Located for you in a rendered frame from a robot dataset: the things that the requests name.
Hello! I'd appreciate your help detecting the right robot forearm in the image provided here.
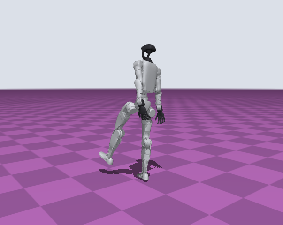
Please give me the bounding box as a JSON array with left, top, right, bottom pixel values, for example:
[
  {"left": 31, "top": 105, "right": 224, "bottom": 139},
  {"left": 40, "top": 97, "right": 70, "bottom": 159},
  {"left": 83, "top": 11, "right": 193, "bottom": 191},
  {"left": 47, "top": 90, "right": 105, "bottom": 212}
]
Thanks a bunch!
[{"left": 155, "top": 91, "right": 162, "bottom": 110}]

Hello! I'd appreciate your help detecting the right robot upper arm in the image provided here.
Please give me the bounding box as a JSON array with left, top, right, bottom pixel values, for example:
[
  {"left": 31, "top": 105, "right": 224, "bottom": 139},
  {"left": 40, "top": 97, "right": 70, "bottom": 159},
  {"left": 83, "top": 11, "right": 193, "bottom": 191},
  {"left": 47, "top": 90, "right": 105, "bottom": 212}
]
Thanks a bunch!
[{"left": 153, "top": 68, "right": 161, "bottom": 93}]

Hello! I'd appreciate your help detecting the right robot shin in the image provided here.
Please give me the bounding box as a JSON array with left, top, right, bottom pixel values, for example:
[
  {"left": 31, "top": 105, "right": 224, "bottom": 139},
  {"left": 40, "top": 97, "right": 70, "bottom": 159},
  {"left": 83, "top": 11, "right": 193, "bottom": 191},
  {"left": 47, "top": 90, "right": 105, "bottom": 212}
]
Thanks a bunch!
[{"left": 141, "top": 139, "right": 152, "bottom": 174}]

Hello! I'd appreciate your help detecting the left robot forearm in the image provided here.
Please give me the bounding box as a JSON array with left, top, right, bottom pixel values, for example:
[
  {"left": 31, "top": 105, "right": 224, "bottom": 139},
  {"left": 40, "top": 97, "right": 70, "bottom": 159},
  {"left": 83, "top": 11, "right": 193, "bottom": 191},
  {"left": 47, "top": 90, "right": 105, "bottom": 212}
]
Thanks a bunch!
[{"left": 134, "top": 79, "right": 144, "bottom": 105}]

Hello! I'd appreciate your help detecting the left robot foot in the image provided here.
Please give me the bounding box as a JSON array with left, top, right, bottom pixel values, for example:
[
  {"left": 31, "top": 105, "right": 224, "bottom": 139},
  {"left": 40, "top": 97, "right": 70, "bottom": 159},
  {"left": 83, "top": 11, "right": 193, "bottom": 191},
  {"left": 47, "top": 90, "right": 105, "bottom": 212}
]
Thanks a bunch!
[{"left": 99, "top": 151, "right": 113, "bottom": 165}]

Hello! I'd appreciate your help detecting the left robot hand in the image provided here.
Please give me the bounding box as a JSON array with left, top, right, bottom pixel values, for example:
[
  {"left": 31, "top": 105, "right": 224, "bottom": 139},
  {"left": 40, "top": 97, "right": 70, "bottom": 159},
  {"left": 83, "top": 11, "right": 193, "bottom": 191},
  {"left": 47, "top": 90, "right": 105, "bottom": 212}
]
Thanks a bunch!
[{"left": 138, "top": 99, "right": 151, "bottom": 120}]

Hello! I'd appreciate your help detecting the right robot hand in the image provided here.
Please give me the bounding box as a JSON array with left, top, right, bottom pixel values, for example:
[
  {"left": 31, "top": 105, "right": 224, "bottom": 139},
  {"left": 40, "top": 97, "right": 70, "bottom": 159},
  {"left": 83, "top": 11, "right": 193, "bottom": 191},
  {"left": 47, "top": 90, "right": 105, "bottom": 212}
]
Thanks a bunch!
[{"left": 155, "top": 105, "right": 165, "bottom": 124}]

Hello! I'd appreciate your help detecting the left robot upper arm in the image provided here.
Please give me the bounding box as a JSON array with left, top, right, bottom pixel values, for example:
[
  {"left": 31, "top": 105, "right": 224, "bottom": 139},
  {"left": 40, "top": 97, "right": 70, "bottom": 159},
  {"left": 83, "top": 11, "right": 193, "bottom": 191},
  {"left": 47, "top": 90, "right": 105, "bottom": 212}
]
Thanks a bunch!
[{"left": 133, "top": 60, "right": 143, "bottom": 85}]

